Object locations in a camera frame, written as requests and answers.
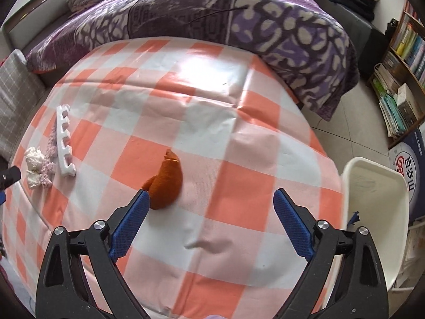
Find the white foam toe separator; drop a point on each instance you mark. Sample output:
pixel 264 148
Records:
pixel 64 153

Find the orange cloth toy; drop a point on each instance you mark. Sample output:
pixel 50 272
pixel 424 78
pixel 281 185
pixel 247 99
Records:
pixel 167 182

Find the dark wooden bed frame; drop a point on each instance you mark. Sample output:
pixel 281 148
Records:
pixel 20 16

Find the purple patterned quilt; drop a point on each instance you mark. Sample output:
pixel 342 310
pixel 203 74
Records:
pixel 199 16

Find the white plastic bin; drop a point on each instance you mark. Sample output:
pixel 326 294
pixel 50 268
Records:
pixel 375 199

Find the orange white checked tablecloth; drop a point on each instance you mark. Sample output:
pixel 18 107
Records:
pixel 206 113

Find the purple knitted strip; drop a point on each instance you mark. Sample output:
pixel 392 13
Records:
pixel 49 167

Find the wooden bookshelf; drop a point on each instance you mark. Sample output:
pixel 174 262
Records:
pixel 398 63

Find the white crumpled tissue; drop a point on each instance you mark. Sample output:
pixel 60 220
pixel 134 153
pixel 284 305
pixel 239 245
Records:
pixel 33 159

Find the row of upright books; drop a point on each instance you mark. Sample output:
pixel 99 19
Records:
pixel 411 46

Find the printed blue white carton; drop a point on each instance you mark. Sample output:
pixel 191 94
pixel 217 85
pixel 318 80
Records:
pixel 410 169

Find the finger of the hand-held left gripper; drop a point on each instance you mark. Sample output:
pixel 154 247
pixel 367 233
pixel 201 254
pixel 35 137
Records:
pixel 10 176

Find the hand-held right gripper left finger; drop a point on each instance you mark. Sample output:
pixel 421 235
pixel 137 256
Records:
pixel 128 226

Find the stack of leaning booklets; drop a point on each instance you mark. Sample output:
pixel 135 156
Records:
pixel 393 106

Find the black cabinet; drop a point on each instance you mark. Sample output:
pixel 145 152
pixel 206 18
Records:
pixel 362 36

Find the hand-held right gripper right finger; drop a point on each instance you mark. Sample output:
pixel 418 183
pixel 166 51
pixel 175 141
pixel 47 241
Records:
pixel 294 226

